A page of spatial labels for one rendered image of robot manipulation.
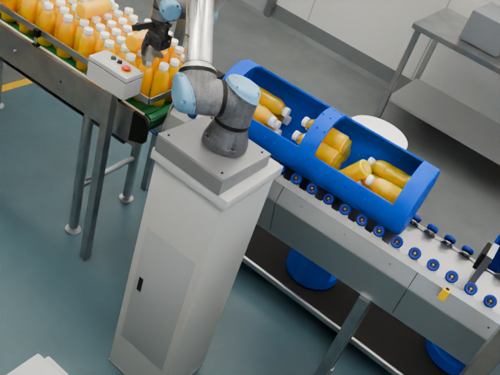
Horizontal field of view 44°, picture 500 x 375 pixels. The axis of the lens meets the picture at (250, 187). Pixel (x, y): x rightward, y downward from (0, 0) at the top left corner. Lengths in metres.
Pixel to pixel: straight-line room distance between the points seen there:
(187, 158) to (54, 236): 1.50
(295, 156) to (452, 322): 0.83
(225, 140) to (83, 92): 1.03
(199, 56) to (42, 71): 1.23
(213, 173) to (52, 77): 1.27
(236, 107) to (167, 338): 0.99
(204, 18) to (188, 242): 0.73
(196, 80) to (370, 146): 0.91
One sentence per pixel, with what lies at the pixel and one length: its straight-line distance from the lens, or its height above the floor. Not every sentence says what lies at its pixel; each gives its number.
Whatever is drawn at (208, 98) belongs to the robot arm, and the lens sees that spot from 1.86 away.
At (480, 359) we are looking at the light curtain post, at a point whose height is 0.93.
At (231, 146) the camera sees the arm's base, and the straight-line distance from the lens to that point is 1.97.
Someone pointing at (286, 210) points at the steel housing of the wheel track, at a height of 0.83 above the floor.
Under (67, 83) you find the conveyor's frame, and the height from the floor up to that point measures 0.82.
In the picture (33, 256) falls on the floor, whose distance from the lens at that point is 3.20.
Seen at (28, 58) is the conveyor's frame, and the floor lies 0.82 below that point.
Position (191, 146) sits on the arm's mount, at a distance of 1.96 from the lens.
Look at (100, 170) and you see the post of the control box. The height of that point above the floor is 0.58.
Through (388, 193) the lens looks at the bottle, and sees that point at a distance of 2.29.
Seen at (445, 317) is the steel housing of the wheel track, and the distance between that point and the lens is 2.41.
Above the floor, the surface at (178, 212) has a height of 0.97.
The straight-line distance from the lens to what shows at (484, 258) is 2.34.
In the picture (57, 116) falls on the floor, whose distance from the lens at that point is 4.13.
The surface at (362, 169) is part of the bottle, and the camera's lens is 2.31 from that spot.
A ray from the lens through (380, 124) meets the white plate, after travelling 2.87.
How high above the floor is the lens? 2.32
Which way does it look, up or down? 36 degrees down
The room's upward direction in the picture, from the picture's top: 20 degrees clockwise
